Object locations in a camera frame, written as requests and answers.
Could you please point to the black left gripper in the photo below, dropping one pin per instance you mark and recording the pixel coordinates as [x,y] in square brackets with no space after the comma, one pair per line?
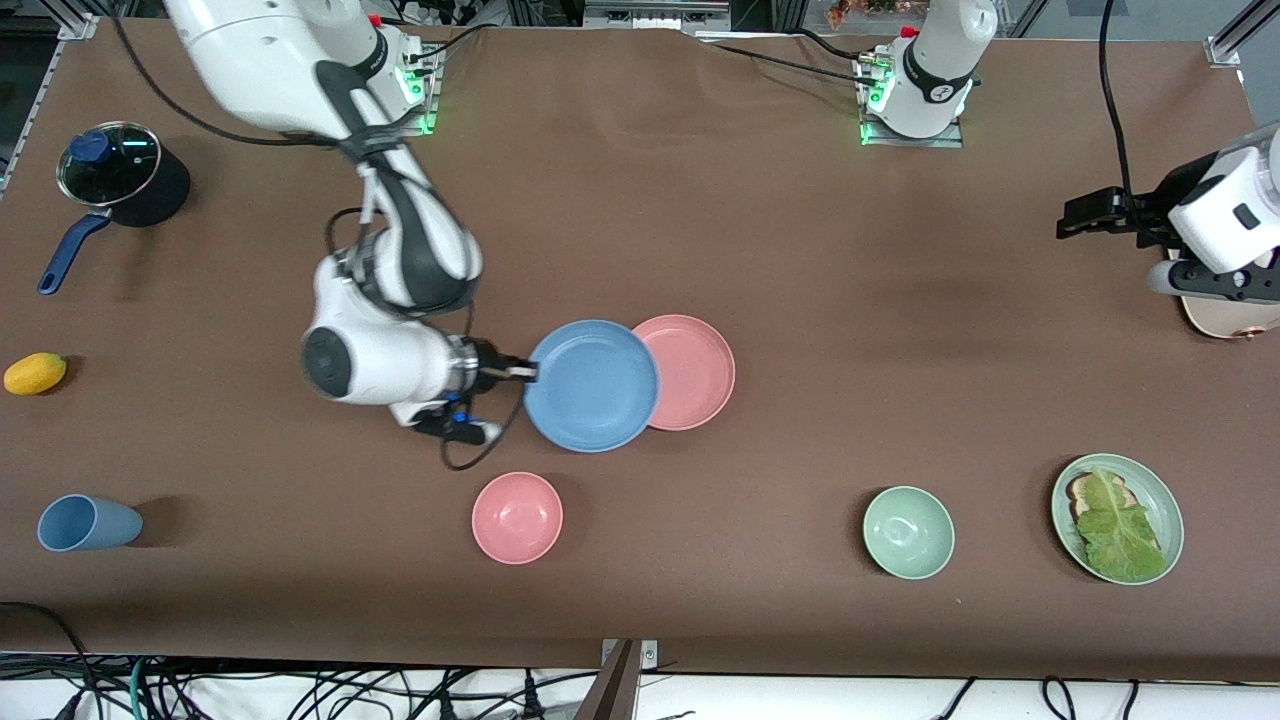
[1150,214]

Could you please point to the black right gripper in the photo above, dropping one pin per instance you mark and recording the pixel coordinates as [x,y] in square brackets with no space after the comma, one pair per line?
[487,362]

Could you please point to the blue plate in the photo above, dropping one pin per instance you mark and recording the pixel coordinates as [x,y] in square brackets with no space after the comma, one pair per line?
[592,386]

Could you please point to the pink plate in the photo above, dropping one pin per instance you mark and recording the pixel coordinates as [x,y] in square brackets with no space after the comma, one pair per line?
[695,370]

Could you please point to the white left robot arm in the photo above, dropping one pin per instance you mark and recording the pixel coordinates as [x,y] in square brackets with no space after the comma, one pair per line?
[940,70]

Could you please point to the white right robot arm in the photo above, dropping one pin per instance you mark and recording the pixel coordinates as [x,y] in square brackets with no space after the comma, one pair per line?
[380,360]

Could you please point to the pink bowl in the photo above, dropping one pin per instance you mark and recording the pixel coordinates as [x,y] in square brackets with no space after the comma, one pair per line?
[517,517]

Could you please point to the beige toaster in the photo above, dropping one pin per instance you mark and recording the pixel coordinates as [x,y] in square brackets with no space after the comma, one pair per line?
[1230,318]

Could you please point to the brown table cover cloth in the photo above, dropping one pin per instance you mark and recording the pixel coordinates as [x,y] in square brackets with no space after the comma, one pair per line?
[700,200]

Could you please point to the toast bread slice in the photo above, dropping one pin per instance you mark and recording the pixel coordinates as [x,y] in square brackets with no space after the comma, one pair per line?
[1078,490]

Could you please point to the green plate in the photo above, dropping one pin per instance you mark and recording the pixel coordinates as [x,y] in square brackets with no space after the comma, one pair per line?
[1160,490]

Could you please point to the orange red toy food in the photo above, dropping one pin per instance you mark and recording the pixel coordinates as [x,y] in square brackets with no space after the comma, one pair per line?
[850,10]

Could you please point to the green lettuce leaf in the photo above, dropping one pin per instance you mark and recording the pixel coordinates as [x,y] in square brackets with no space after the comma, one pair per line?
[1120,540]

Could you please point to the dark brown support leg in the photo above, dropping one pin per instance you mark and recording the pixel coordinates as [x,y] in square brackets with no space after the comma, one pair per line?
[610,695]

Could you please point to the green bowl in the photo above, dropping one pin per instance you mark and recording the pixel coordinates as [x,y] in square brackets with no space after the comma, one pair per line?
[908,532]

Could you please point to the blue cup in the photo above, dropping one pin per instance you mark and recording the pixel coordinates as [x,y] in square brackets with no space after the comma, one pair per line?
[85,523]

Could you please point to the yellow lemon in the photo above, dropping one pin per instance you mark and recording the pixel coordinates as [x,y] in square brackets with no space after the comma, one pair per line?
[35,373]

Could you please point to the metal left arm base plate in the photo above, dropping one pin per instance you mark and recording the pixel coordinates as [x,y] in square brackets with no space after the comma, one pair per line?
[950,140]

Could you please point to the aluminium frame rail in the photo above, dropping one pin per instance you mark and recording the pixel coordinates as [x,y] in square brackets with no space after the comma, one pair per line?
[80,25]
[1240,30]

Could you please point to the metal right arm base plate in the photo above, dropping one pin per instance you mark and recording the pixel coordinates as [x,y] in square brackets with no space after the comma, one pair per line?
[428,122]

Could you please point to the metal clamp bracket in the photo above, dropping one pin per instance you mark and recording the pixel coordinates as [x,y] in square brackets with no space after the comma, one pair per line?
[650,655]

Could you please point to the grey metal frame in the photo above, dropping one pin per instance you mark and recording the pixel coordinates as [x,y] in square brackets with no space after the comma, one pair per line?
[655,12]

